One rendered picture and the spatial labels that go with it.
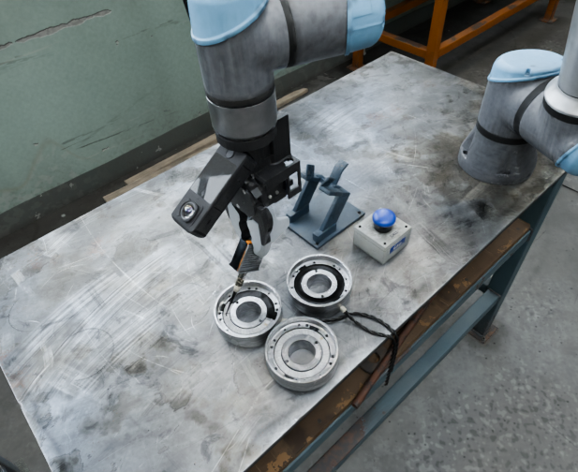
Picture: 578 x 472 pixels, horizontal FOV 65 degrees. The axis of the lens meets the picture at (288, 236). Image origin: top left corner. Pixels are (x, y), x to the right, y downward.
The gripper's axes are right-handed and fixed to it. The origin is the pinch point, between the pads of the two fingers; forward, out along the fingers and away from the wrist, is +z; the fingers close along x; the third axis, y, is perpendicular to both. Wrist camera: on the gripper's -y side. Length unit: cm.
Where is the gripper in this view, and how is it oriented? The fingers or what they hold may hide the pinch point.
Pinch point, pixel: (251, 248)
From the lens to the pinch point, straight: 66.5
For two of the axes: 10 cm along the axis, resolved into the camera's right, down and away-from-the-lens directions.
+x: -6.7, -5.2, 5.3
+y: 7.4, -5.2, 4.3
